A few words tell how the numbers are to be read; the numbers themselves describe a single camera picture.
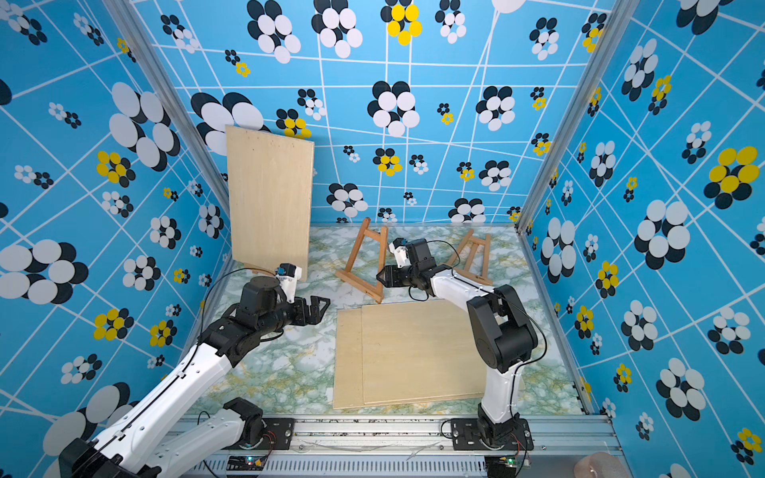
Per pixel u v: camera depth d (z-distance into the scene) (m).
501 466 0.69
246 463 0.72
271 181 0.87
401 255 0.87
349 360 0.85
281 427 0.74
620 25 0.69
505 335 0.50
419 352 0.87
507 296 0.52
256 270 0.65
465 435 0.73
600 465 0.68
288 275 0.68
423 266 0.75
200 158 0.97
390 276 0.83
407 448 0.73
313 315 0.68
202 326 0.99
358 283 0.96
